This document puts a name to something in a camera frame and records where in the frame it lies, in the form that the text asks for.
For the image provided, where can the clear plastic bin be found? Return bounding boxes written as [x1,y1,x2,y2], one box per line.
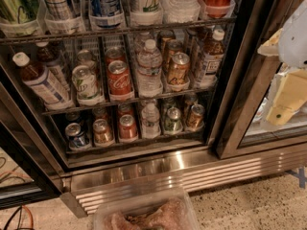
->
[93,187,200,230]

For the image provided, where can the iced tea bottle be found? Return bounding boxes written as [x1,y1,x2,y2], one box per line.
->
[36,41,70,91]
[12,52,73,110]
[194,29,224,83]

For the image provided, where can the rear white green can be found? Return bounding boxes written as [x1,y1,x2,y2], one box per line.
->
[77,49,98,73]

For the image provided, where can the left open fridge door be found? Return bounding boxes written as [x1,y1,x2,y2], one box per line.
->
[0,83,62,210]

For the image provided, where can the iced tea bottle right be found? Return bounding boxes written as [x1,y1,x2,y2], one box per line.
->
[194,29,224,83]

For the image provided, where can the green can shelf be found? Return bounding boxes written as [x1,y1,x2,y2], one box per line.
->
[164,107,182,134]
[0,0,39,24]

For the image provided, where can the green can bottom shelf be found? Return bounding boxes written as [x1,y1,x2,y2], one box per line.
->
[164,107,182,134]

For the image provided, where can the front white green soda can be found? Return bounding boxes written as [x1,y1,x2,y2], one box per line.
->
[72,65,105,106]

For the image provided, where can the water bottle bottom shelf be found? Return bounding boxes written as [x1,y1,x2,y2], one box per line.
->
[141,103,160,139]

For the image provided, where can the front red coca-cola can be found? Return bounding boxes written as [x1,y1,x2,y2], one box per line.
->
[106,60,134,102]

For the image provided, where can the right glass fridge door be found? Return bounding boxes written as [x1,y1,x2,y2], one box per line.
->
[216,0,307,159]

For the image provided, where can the front gold soda can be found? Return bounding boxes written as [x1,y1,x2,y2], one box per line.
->
[166,52,190,92]

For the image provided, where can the rear gold soda can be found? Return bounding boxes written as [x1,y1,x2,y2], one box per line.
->
[163,39,183,73]

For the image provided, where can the red can bottom shelf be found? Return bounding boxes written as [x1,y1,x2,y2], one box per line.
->
[119,114,138,141]

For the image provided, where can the brown can bottom shelf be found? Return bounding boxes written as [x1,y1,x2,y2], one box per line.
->
[93,119,114,147]

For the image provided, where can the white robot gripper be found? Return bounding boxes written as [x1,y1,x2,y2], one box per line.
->
[257,0,307,126]

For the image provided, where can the orange and black cables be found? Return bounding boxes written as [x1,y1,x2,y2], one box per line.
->
[2,204,35,230]

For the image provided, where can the clear water bottle top shelf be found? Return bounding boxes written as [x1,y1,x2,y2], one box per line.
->
[160,0,201,23]

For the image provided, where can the blue pepsi can bottom shelf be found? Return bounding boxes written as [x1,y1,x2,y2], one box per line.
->
[65,123,91,150]

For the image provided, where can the rear red coca-cola can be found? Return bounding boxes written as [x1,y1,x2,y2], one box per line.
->
[105,47,127,65]

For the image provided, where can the striped can top shelf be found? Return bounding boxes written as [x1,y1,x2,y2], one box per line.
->
[44,0,81,20]

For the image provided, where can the gold can bottom shelf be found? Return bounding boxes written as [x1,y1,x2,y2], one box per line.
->
[185,104,205,130]

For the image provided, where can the gold soda can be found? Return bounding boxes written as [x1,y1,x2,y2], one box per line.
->
[166,52,190,92]
[163,39,183,73]

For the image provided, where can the stainless fridge vent grille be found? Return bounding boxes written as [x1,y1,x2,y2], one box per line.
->
[60,142,307,218]

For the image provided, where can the blue white can top shelf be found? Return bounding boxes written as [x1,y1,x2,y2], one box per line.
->
[89,0,123,31]

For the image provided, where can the rear iced tea bottle left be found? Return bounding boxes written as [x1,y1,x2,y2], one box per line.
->
[36,41,70,91]

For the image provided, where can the front water bottle middle shelf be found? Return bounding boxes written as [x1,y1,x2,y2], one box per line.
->
[137,39,162,97]

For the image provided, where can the front iced tea bottle left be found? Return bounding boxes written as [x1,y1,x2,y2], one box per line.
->
[12,52,73,110]

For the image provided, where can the green can top shelf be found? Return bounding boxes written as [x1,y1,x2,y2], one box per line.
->
[0,0,39,24]

